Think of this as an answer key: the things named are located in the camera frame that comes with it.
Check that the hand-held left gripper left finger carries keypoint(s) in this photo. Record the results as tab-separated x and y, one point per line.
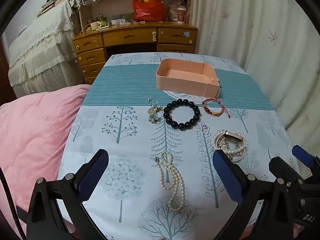
95	177

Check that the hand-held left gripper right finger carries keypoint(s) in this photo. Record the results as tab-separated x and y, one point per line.
227	177

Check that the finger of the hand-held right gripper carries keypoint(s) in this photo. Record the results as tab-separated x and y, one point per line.
301	155
280	167

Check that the gold rhinestone hair comb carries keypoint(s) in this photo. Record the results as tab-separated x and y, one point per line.
226	143

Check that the pink jewelry box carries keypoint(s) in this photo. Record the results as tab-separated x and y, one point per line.
180	85

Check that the pink quilt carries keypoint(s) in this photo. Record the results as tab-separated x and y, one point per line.
37	135

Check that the white oval plate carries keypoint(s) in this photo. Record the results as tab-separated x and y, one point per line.
185	96

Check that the tree print tablecloth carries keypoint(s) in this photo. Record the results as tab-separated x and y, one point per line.
125	85

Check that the white floral curtain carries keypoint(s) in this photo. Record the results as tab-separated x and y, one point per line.
250	30

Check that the lace covered furniture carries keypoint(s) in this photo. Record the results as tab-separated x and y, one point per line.
45	42

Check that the wooden desk with drawers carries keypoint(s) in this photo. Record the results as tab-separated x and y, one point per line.
130	36

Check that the pink floral cup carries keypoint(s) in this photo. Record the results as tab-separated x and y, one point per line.
182	15

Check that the floral jar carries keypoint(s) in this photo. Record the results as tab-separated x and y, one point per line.
172	12

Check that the red plastic bag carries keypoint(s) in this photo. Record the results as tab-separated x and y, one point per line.
147	10

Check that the stack of books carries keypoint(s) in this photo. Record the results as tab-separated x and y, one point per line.
50	6

